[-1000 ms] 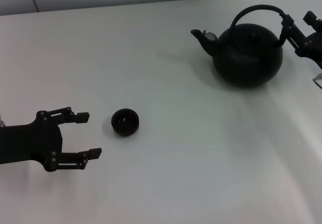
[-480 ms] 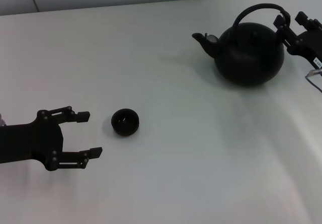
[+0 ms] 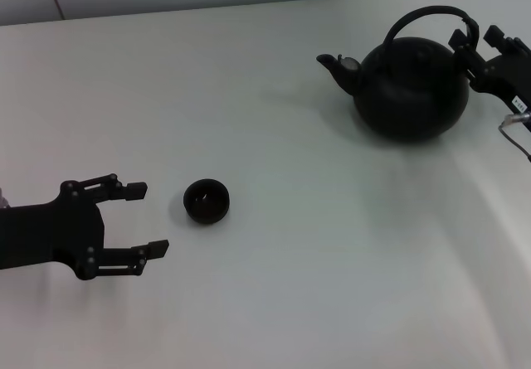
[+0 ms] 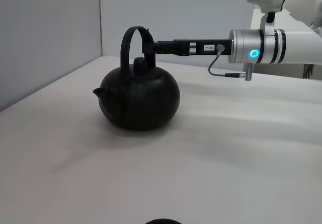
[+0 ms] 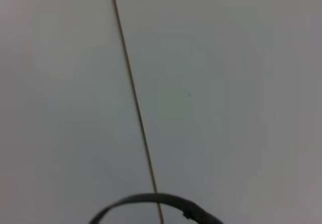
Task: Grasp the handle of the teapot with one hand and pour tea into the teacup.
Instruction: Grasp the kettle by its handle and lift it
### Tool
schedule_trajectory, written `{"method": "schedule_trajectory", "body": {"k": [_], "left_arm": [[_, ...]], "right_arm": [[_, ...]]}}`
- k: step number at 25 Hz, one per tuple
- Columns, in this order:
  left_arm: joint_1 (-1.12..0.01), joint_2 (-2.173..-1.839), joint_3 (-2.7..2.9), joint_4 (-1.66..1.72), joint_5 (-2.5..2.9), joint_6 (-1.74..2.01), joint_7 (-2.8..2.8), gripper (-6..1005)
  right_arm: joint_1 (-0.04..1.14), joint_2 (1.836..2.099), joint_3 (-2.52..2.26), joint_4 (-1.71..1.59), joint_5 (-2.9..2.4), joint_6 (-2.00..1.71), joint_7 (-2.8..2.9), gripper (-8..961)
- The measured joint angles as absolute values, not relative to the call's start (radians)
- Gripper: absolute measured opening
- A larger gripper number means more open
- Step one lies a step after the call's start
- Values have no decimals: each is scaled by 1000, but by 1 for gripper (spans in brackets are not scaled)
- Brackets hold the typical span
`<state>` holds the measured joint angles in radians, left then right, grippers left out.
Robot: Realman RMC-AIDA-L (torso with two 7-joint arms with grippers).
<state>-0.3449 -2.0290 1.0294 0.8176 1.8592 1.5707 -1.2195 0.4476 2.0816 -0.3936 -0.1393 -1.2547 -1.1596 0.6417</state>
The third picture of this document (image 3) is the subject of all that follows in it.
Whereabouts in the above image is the black round teapot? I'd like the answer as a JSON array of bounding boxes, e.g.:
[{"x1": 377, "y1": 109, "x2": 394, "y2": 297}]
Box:
[{"x1": 315, "y1": 6, "x2": 479, "y2": 141}]

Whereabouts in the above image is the right gripper connector cable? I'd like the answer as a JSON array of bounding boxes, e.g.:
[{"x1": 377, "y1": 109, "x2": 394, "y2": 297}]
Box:
[{"x1": 499, "y1": 110, "x2": 531, "y2": 158}]

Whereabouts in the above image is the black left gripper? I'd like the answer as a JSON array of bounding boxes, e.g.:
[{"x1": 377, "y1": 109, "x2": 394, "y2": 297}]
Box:
[{"x1": 0, "y1": 172, "x2": 170, "y2": 282}]

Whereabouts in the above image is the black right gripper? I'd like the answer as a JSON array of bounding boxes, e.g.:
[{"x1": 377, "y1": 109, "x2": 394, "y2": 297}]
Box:
[{"x1": 450, "y1": 23, "x2": 531, "y2": 134}]

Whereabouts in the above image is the small black teacup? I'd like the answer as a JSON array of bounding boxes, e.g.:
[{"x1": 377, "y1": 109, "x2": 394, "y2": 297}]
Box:
[{"x1": 183, "y1": 178, "x2": 231, "y2": 226}]

